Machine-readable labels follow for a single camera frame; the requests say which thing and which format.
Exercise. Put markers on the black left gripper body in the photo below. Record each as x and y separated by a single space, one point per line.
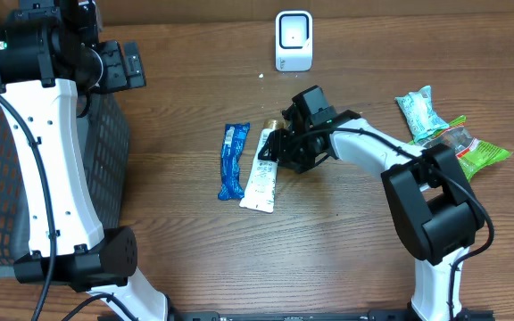
116 75

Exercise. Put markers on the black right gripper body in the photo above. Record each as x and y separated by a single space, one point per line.
298 150

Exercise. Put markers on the white tube gold cap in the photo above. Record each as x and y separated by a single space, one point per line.
260 188

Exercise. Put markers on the blue snack wrapper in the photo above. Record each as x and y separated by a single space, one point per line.
232 148

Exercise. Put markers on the teal wet wipes pack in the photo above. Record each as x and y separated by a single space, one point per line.
421 118

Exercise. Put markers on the green gummy candy bag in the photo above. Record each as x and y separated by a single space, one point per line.
473 154

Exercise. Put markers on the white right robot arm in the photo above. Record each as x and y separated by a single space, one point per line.
436 215

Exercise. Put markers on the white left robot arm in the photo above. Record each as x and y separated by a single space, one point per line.
50 55

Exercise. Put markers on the white barcode scanner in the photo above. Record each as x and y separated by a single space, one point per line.
293 41

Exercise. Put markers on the grey plastic basket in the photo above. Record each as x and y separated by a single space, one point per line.
75 236

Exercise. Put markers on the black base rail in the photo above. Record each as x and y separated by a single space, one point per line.
373 315

